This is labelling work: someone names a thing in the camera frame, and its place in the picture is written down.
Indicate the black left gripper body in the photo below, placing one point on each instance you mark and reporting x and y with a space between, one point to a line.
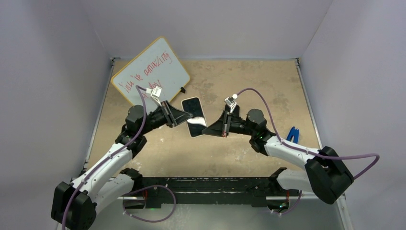
158 119

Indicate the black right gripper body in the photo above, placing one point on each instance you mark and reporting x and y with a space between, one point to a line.
237 126

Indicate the black phone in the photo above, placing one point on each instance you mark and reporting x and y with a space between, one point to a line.
194 116

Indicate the black phone case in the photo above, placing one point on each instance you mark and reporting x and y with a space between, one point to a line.
235 112

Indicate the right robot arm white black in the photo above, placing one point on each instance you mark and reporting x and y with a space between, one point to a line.
322 174

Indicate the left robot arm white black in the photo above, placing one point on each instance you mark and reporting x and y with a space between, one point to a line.
76 204

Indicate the blue marker pen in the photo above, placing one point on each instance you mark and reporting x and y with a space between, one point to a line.
293 135

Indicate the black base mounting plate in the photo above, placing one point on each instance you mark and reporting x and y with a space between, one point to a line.
272 201

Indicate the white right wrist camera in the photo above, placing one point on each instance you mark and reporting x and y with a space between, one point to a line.
231 101

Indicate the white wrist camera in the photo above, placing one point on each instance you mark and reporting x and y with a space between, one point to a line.
231 101
154 93

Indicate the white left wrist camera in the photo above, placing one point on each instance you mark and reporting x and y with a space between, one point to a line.
154 93

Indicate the white board yellow frame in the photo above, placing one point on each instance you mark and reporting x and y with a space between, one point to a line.
156 65

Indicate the aluminium frame rail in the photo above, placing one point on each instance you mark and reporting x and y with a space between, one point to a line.
190 190

